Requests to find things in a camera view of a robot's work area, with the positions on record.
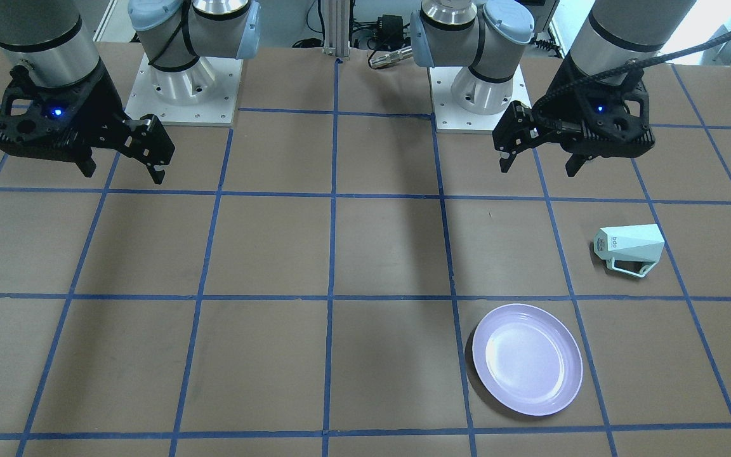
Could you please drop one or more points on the lavender plate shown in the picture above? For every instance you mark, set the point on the lavender plate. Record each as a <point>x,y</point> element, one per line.
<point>527,359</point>

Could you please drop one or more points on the black power adapter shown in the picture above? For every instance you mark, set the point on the black power adapter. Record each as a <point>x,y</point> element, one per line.
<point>389,27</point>

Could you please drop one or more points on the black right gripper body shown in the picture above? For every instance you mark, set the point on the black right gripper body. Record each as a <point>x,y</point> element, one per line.
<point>100,101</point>

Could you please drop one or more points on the aluminium frame post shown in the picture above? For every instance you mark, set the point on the aluminium frame post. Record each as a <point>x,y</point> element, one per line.
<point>336,19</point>

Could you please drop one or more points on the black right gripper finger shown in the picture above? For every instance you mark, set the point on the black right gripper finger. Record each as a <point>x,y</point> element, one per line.
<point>85,163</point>
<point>146,141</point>

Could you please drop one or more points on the silver cable connector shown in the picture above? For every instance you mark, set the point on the silver cable connector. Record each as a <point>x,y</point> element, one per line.
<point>391,58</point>

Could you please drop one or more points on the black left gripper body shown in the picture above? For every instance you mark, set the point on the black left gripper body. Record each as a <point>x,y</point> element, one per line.
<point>557,112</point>

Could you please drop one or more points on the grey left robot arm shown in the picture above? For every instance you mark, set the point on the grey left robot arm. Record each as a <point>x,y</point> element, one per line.
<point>490,39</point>

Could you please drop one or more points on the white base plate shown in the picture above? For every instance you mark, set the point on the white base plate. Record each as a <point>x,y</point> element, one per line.
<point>205,95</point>
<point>464,103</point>

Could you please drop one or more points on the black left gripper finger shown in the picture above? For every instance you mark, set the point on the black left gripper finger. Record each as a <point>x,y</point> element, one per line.
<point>575,163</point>
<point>514,133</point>

